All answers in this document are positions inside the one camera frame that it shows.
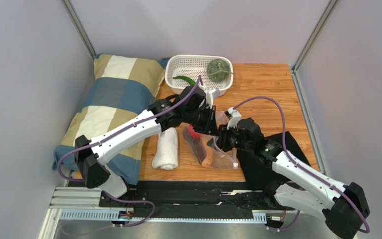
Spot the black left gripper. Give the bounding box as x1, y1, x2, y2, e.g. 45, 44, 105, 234
183, 104, 220, 136

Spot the clear zip top bag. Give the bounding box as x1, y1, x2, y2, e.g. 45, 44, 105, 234
182, 125, 239, 170

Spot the green fake chili pepper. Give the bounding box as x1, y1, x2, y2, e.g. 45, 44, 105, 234
173, 75, 196, 86

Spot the green fake leafy vegetable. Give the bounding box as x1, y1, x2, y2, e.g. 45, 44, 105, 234
206, 59, 233, 82

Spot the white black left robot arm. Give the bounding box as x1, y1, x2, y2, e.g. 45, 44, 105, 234
74, 99, 219, 198

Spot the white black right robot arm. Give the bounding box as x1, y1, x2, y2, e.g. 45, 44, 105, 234
213, 118, 370, 239

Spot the red fake tomato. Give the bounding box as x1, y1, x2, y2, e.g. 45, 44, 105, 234
187, 125, 201, 139

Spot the dark purple fake eggplant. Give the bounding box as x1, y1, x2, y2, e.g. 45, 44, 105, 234
183, 127, 207, 164

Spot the rolled white towel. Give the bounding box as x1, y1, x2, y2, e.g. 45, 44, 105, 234
151, 128, 178, 170

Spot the black cloth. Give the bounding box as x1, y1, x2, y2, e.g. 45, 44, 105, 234
237, 131, 311, 190

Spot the white perforated plastic basket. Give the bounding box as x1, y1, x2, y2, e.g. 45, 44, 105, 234
164, 55, 234, 95

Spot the plaid blue beige pillow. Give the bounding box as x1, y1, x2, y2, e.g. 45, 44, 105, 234
53, 54, 168, 169

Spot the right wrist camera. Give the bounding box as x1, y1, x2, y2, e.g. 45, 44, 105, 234
225, 107, 263, 138

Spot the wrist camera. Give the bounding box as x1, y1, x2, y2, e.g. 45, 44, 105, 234
178, 84, 221, 112
225, 107, 263, 138

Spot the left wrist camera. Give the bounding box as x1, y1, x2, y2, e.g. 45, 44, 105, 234
178, 84, 221, 112

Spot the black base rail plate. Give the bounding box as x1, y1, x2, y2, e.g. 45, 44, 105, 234
98, 179, 297, 220

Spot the aluminium frame rail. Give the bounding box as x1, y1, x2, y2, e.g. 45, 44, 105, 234
38, 185, 357, 239

